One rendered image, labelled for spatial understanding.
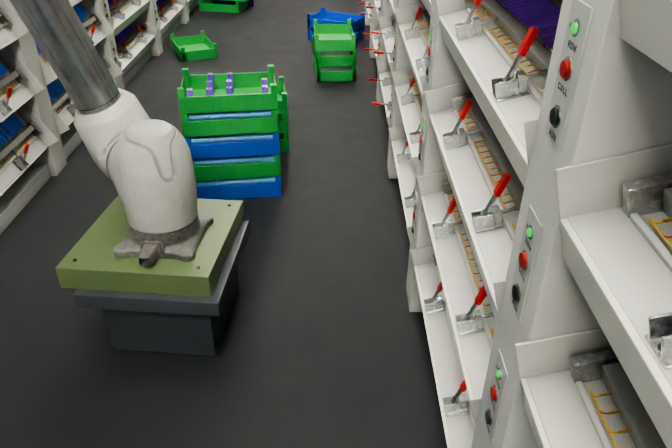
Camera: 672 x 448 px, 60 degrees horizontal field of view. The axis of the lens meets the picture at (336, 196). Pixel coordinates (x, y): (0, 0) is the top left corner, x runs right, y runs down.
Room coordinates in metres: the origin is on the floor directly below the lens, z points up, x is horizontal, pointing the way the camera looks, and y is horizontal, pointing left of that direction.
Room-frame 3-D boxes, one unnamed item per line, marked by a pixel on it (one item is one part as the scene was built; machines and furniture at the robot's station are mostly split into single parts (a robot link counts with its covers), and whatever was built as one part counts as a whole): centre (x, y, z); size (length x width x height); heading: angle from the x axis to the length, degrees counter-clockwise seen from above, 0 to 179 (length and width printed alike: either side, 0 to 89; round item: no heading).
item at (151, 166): (1.11, 0.40, 0.41); 0.18 x 0.16 x 0.22; 36
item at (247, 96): (1.77, 0.35, 0.36); 0.30 x 0.20 x 0.08; 99
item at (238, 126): (1.77, 0.35, 0.28); 0.30 x 0.20 x 0.08; 99
